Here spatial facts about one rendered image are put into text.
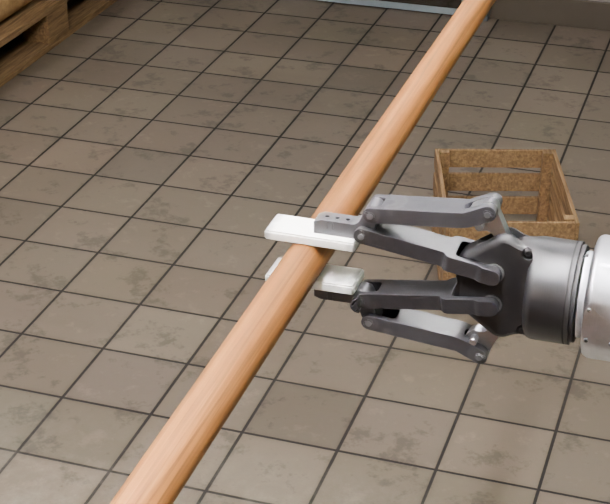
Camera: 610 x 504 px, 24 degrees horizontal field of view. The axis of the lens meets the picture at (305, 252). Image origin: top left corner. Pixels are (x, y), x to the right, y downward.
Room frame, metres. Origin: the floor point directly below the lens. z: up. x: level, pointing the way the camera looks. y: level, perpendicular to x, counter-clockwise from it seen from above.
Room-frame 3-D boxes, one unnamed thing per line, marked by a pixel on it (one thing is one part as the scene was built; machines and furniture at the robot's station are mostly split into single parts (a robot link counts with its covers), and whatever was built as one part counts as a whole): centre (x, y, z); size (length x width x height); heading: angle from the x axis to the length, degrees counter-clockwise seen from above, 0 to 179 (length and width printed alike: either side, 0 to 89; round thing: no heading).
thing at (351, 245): (0.96, -0.01, 1.21); 0.07 x 0.03 x 0.01; 72
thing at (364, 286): (0.95, -0.03, 1.16); 0.05 x 0.01 x 0.03; 72
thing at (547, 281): (0.91, -0.16, 1.20); 0.09 x 0.07 x 0.08; 72
